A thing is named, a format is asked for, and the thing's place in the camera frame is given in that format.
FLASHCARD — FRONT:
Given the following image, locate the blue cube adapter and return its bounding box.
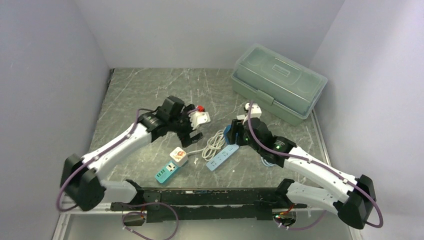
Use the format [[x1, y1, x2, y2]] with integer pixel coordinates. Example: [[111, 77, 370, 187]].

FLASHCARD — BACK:
[[223, 125, 234, 145]]

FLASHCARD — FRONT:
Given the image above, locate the teal power strip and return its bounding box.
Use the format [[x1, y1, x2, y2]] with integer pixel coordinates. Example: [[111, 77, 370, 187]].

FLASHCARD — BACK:
[[154, 129, 226, 184]]

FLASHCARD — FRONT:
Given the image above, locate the green plastic toolbox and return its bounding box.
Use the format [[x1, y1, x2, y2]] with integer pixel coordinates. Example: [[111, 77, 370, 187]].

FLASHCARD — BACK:
[[231, 44, 328, 126]]

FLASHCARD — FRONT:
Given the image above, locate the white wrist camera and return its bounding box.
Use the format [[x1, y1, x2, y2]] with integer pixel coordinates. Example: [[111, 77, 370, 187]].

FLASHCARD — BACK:
[[244, 103, 262, 119], [188, 105, 211, 130]]

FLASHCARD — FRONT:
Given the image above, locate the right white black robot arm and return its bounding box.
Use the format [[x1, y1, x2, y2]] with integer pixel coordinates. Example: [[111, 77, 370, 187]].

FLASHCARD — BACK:
[[225, 117, 384, 230]]

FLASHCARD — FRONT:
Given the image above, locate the purple cable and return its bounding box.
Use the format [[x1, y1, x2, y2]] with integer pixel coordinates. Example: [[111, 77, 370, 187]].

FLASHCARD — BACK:
[[55, 108, 181, 240], [246, 100, 384, 232]]

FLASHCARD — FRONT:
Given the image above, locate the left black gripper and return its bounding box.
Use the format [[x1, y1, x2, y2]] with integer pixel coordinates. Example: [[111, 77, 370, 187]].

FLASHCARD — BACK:
[[168, 104, 203, 147]]

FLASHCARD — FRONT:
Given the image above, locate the white cube socket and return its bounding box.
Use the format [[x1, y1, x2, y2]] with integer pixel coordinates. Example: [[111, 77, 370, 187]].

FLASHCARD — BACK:
[[169, 147, 188, 167]]

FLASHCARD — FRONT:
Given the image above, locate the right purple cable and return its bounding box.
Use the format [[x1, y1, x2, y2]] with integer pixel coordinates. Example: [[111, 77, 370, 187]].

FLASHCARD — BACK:
[[246, 100, 384, 232]]

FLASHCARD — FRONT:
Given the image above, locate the black base frame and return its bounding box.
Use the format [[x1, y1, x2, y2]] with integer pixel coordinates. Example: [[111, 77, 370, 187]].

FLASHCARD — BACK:
[[110, 187, 293, 223]]

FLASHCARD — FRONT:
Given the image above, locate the light blue power strip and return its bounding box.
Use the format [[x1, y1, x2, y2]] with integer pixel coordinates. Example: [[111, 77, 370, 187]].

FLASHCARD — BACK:
[[206, 144, 240, 172]]

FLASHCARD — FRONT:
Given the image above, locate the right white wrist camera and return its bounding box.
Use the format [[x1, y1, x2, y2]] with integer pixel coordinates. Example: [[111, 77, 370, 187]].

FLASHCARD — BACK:
[[244, 103, 262, 119]]

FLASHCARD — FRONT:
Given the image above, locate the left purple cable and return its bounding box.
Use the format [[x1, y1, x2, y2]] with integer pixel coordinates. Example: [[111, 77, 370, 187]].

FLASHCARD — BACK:
[[55, 108, 181, 240]]

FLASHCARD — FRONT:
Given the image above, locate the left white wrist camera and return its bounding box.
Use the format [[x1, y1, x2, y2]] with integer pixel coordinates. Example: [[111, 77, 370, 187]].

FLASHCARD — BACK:
[[188, 105, 211, 130]]

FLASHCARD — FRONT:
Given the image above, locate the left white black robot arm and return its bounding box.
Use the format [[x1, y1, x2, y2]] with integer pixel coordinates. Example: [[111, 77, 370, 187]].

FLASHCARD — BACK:
[[55, 95, 211, 212]]

